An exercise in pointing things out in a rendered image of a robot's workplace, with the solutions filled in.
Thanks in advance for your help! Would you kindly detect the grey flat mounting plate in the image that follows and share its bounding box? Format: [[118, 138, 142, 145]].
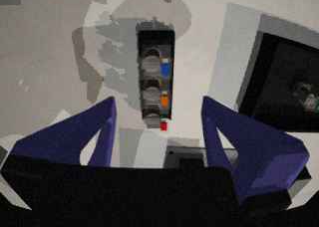
[[163, 146, 238, 168]]

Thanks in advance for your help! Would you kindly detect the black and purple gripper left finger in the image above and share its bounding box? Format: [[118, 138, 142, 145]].
[[9, 97, 117, 167]]

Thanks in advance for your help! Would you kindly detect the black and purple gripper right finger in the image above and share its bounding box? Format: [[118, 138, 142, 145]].
[[201, 96, 310, 206]]

